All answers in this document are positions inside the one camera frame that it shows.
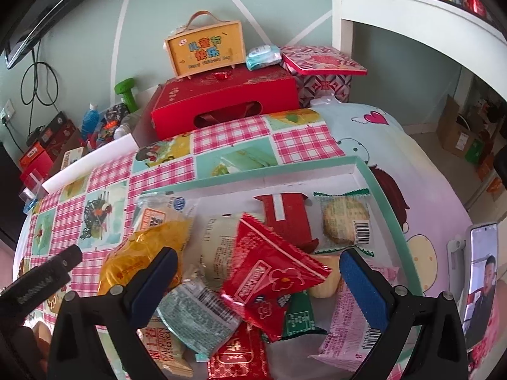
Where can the white foam board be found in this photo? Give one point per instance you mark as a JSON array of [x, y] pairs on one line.
[[87, 162]]

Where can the plain white snack packet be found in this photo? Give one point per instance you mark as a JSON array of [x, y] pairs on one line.
[[216, 245]]

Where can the colourful toy packet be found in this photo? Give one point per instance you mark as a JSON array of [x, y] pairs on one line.
[[115, 118]]

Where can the clear plastic bottle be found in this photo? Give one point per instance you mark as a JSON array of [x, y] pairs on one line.
[[128, 124]]

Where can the white shelf unit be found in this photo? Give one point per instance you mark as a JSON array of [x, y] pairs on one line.
[[416, 12]]

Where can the black cabinet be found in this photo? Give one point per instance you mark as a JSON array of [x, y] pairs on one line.
[[8, 206]]

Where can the yellow cake packet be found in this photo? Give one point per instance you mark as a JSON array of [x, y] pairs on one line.
[[134, 253]]

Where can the red white-striped snack packet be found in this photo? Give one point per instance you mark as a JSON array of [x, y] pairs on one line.
[[285, 213]]

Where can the red grey patterned box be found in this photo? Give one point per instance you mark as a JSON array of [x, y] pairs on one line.
[[324, 87]]

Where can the large red gift box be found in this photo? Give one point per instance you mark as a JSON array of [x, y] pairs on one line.
[[222, 99]]

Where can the plain red box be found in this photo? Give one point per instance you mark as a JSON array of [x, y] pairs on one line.
[[37, 172]]

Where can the white phone stand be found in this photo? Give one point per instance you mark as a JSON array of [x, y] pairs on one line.
[[455, 269]]

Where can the red foil snack packet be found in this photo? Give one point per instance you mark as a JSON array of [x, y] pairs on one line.
[[237, 356]]

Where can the red patterned tin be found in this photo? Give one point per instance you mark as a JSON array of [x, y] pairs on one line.
[[321, 61]]

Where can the pink checkered tablecloth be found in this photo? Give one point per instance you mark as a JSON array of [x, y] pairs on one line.
[[237, 138]]

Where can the clear plastic box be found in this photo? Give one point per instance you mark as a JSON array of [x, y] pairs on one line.
[[33, 190]]

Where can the smartphone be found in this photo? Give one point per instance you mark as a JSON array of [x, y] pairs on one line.
[[481, 285]]

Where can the white green snack packet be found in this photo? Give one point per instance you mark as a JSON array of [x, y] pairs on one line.
[[198, 316]]

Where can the clear cracker packet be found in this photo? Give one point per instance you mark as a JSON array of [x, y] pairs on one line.
[[344, 221]]

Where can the clear round bread packet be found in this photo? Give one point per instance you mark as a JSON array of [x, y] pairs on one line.
[[166, 209]]

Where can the wet wipes pack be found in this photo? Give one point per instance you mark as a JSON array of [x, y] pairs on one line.
[[263, 57]]

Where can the pink snack bar packet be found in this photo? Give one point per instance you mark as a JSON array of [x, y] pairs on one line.
[[348, 332]]

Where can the blue liquid bottle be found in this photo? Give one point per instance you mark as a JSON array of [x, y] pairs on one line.
[[91, 122]]

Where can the wall socket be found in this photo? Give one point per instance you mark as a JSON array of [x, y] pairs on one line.
[[7, 113]]

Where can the green dumbbell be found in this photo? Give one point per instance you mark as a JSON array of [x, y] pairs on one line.
[[126, 93]]

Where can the teal-edged white box tray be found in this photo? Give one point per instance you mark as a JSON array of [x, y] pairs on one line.
[[257, 184]]

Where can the orange box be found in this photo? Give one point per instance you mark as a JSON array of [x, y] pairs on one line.
[[33, 153]]

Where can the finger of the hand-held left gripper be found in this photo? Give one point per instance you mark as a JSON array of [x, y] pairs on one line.
[[69, 259]]

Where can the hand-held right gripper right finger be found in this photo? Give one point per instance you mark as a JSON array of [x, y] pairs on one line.
[[364, 293]]

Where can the red tin can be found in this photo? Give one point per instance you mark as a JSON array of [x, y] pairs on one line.
[[475, 4]]

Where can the cardboard box under desk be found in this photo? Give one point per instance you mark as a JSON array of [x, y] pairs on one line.
[[455, 130]]

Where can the beige swiss roll packet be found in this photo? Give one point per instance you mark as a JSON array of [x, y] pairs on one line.
[[166, 344]]

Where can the red triangular snack packet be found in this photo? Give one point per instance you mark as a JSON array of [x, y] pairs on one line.
[[269, 265]]

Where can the round white pastry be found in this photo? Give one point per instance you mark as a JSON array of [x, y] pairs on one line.
[[324, 281]]

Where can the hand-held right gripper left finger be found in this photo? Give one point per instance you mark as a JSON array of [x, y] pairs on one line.
[[154, 285]]

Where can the black television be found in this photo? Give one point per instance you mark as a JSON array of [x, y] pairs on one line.
[[47, 12]]

